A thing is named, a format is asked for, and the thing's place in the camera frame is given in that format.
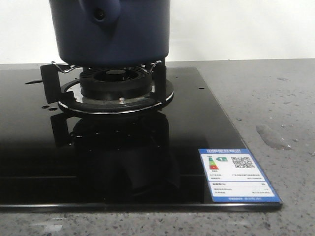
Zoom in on black pot support grate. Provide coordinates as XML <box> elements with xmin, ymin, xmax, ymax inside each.
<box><xmin>40</xmin><ymin>61</ymin><xmax>167</xmax><ymax>103</ymax></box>

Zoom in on black burner head right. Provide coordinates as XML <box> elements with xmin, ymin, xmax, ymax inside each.
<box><xmin>79</xmin><ymin>68</ymin><xmax>153</xmax><ymax>100</ymax></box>

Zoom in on blue energy label sticker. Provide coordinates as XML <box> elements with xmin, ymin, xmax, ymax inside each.
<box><xmin>198</xmin><ymin>148</ymin><xmax>281</xmax><ymax>203</ymax></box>

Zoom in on black glass gas cooktop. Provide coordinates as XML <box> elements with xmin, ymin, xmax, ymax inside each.
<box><xmin>0</xmin><ymin>67</ymin><xmax>283</xmax><ymax>212</ymax></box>

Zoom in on chrome burner ring tray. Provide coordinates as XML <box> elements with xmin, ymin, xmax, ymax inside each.
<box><xmin>58</xmin><ymin>80</ymin><xmax>174</xmax><ymax>115</ymax></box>

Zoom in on blue saucepan with handle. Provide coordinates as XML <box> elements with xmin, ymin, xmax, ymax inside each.
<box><xmin>49</xmin><ymin>0</ymin><xmax>170</xmax><ymax>67</ymax></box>

